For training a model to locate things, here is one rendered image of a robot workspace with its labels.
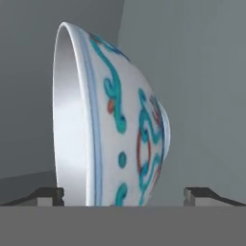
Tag white bowl with teal pattern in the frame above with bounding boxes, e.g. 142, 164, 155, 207
52, 21, 172, 207

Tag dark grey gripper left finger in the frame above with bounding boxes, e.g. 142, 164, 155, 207
0, 186, 65, 207

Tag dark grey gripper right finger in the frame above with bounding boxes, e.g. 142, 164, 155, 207
183, 186, 246, 207

